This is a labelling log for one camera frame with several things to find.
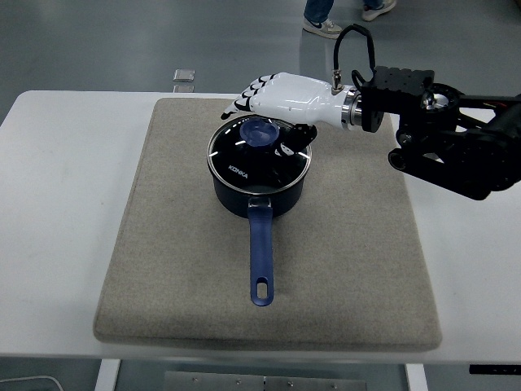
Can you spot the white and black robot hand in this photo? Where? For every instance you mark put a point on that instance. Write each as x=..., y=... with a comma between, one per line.
x=297, y=99

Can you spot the glass pot lid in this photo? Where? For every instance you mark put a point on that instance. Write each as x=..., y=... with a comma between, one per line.
x=244, y=171

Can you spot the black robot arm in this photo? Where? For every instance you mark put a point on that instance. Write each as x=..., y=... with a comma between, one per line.
x=447, y=163

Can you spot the person's leg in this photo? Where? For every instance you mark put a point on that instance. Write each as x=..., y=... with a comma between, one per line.
x=321, y=26
x=374, y=12

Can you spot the metal floor socket plate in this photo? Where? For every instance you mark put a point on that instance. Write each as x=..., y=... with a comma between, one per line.
x=183, y=89
x=184, y=76

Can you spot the beige fabric mat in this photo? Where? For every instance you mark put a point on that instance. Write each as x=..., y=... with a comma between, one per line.
x=163, y=244

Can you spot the grey metal plate with screws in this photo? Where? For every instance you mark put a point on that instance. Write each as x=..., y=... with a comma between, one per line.
x=203, y=383

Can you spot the white table leg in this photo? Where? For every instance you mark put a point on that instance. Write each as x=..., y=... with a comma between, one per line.
x=108, y=376
x=417, y=379

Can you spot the black table control panel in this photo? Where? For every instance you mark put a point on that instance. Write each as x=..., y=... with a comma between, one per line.
x=494, y=369

